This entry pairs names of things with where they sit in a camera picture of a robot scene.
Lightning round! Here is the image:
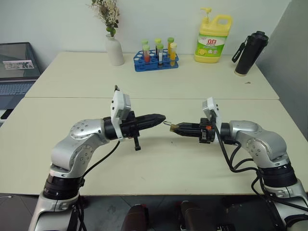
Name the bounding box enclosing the grey open laptop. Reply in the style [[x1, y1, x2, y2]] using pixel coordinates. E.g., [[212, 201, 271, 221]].
[[0, 42, 41, 110]]

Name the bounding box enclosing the white ceramic vase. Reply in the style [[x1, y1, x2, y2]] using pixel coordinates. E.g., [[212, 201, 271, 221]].
[[104, 33, 125, 66]]

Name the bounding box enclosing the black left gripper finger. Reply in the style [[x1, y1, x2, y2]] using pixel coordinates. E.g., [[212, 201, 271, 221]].
[[136, 118, 167, 130], [136, 113, 167, 124]]

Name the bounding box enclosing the light-green-capped test tube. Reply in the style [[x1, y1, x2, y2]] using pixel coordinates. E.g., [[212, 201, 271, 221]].
[[154, 38, 163, 56]]

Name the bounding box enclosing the brass padlock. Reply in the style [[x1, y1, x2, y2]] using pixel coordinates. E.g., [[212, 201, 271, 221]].
[[163, 120, 178, 133]]

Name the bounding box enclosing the dark rounded shape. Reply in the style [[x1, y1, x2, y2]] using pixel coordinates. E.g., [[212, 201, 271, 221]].
[[120, 204, 151, 231], [176, 200, 218, 231]]

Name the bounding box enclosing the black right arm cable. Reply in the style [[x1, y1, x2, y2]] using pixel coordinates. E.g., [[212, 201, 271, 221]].
[[214, 124, 268, 201]]

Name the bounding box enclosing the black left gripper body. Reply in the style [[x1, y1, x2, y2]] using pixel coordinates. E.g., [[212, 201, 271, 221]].
[[120, 111, 142, 152]]

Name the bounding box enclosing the yellow detergent pump bottle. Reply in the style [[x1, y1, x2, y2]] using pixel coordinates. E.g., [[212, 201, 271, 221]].
[[194, 7, 233, 64]]

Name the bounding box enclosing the green-capped tube with yellow liquid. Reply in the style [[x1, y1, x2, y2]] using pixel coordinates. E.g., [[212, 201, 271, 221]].
[[167, 37, 175, 55]]

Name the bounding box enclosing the black tumbler with strap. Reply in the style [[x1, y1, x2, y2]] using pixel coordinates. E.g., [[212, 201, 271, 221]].
[[231, 30, 270, 77]]

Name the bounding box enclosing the green-capped tube with red liquid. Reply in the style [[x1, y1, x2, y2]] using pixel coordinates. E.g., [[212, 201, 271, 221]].
[[141, 39, 152, 64]]

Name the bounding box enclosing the dried flower bouquet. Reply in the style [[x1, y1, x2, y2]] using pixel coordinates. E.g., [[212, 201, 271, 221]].
[[87, 0, 120, 38]]

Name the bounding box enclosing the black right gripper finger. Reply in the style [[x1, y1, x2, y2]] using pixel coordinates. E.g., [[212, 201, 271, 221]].
[[173, 129, 201, 138], [175, 122, 201, 131]]

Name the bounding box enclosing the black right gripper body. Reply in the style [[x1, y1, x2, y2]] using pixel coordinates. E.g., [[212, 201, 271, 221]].
[[199, 117, 217, 144]]

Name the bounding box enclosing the yellow-capped tube with orange liquid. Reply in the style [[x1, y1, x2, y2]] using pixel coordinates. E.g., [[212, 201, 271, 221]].
[[169, 42, 179, 67]]

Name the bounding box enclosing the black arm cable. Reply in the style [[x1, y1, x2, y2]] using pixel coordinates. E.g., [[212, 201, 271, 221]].
[[79, 140, 121, 187], [214, 124, 268, 201]]

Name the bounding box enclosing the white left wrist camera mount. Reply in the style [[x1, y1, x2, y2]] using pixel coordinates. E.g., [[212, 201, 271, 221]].
[[110, 90, 132, 142]]

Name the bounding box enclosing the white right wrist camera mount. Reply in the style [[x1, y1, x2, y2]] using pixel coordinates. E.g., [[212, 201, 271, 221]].
[[201, 96, 224, 143]]

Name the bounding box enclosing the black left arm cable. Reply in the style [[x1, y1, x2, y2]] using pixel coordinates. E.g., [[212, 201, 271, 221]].
[[79, 140, 121, 187]]

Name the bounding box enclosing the green-capped tube with white label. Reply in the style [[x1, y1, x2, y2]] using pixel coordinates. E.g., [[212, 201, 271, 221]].
[[156, 43, 165, 67]]

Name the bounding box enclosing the black flat device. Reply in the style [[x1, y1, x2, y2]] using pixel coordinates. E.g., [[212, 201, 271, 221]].
[[0, 108, 15, 120]]

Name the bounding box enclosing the blue test tube rack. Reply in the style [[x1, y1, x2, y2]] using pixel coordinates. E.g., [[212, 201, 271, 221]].
[[133, 49, 180, 73]]

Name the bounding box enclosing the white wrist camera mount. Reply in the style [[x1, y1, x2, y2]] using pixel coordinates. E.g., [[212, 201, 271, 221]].
[[201, 96, 224, 143], [110, 90, 132, 142]]

